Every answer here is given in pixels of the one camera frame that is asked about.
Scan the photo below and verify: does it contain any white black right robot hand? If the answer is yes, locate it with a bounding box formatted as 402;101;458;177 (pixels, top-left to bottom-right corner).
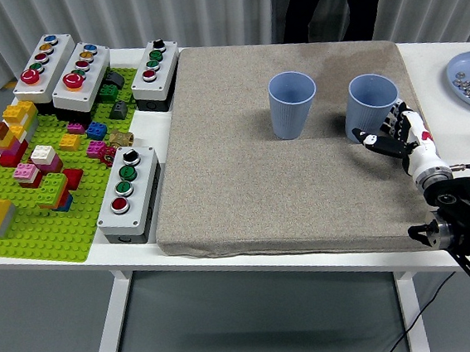
349;95;453;189

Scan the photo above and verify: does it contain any blue ribbed plastic cup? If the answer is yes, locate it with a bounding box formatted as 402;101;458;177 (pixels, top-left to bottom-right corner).
266;68;322;142
340;70;404;145

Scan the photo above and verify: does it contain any white table leg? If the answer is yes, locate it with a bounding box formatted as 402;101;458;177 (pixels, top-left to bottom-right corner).
391;268;432;352
86;268;141;352

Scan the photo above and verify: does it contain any green toy brick baseplate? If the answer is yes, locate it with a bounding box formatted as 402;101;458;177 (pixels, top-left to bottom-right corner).
0;64;157;271

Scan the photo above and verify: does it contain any grey-brown fabric mat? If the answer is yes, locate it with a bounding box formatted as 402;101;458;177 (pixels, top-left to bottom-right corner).
138;23;452;276

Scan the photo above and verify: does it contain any person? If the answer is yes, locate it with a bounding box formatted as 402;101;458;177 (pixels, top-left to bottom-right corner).
269;0;395;51

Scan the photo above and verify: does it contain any grey four-button control box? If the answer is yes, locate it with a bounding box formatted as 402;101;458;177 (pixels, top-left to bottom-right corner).
126;37;185;115
90;142;170;249

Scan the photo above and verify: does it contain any green toy brick stack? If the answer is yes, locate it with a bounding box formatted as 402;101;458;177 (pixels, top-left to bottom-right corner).
31;171;71;210

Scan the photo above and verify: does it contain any red toy brick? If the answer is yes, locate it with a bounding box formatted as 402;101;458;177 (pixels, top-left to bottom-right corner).
61;166;86;191
0;139;31;169

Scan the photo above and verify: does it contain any light pink toy brick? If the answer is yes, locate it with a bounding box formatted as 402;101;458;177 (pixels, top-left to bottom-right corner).
12;161;41;184

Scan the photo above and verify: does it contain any white toy brick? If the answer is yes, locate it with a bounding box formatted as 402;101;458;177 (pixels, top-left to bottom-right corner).
30;142;58;166

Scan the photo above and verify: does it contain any blue toy brick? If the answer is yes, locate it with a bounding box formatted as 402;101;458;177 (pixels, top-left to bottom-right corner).
85;120;110;142

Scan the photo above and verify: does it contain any dark grey sloped brick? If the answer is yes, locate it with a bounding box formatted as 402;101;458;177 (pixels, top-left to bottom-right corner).
104;70;127;91
107;99;129;122

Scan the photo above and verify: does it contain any dark green toy brick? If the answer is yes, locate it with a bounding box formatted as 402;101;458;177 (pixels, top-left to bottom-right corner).
98;82;119;105

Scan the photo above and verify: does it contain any grey five-button control box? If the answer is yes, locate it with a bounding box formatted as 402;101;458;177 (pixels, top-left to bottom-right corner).
46;38;117;128
7;31;83;119

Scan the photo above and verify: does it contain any white pleated curtain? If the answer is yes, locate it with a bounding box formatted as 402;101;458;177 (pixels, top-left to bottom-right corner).
0;0;470;89

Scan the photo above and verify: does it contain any black floor cable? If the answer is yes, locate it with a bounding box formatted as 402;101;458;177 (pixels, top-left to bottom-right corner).
371;270;465;352

